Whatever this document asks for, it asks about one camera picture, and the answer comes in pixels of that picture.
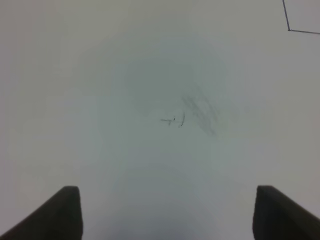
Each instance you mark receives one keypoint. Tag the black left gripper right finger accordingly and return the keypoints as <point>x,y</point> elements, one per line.
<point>277,217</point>

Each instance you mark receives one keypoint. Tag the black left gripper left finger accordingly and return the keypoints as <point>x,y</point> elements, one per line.
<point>59,218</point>

